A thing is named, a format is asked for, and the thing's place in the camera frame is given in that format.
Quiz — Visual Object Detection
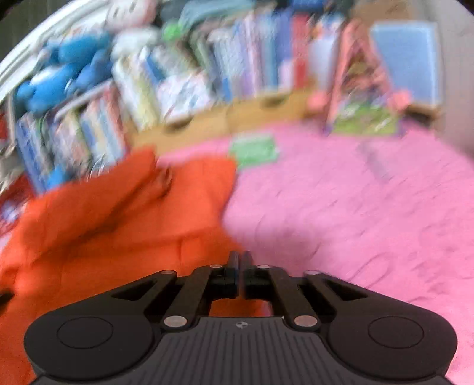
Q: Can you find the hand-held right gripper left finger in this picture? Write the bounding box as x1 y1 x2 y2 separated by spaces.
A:
111 251 241 331

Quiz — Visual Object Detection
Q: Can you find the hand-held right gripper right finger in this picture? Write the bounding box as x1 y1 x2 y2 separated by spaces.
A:
241 251 368 331

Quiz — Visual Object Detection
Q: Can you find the orange puffer jacket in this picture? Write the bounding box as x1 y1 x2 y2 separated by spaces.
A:
0 146 275 385

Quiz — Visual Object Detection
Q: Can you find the pink blanket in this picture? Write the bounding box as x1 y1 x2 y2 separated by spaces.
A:
0 121 474 385

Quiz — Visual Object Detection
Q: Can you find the green white striped packet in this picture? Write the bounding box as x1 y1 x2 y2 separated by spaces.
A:
229 135 281 168

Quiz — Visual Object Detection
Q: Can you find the wooden bookshelf with drawers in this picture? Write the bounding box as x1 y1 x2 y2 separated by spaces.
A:
129 15 316 149

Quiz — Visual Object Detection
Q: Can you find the white box with colourful print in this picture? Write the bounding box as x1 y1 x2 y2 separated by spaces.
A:
157 72 216 120

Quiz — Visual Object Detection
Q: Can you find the green picture book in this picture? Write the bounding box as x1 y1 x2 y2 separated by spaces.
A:
326 100 405 138

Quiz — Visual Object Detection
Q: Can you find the leaning pile of picture books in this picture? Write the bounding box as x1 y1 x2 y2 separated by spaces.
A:
14 87 131 194

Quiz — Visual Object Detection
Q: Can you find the row of blue pink books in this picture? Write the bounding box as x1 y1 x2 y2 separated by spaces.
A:
207 10 334 101

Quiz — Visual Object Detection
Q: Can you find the red printed box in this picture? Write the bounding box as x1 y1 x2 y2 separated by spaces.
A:
0 177 35 238

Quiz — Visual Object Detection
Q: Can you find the pink easel stand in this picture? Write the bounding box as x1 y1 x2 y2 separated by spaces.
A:
307 20 412 131

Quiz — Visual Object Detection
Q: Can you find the small blue plush toy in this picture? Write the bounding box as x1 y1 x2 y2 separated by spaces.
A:
68 50 113 91

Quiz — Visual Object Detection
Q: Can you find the green round container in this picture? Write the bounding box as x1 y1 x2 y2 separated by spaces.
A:
162 22 186 42

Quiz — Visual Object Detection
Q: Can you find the light blue board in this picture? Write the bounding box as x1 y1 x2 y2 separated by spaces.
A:
370 21 442 109

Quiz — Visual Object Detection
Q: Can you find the teal folded cloth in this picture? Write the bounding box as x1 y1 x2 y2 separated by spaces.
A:
177 0 257 23

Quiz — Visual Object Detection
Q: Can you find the blue white plush toy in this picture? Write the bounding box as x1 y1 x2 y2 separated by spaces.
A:
17 31 113 113

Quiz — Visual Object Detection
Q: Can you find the pink white plush toy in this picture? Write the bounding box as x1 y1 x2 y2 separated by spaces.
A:
105 0 161 57

